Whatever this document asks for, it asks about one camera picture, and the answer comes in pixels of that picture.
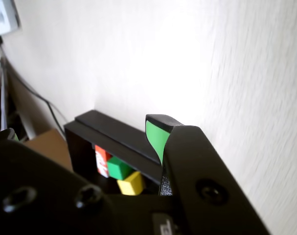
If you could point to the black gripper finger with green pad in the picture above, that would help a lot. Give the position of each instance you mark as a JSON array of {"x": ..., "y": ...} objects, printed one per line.
[
  {"x": 40, "y": 195},
  {"x": 199, "y": 171}
]

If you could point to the yellow wooden cube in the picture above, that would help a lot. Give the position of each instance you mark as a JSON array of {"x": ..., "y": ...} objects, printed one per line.
[{"x": 131, "y": 184}]

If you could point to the green wooden cube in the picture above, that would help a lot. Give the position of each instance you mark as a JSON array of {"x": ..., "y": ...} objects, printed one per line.
[{"x": 116, "y": 169}]

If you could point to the black cardboard box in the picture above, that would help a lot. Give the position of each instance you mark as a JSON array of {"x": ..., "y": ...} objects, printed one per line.
[{"x": 119, "y": 139}]

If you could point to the large brown cardboard carton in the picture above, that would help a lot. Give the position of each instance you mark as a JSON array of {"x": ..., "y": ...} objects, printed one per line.
[{"x": 52, "y": 144}]

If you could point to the orange white card packet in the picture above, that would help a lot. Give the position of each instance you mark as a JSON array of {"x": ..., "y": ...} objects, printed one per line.
[{"x": 100, "y": 159}]

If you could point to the grey white flat panel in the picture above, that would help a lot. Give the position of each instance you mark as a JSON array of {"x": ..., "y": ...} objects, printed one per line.
[{"x": 4, "y": 17}]

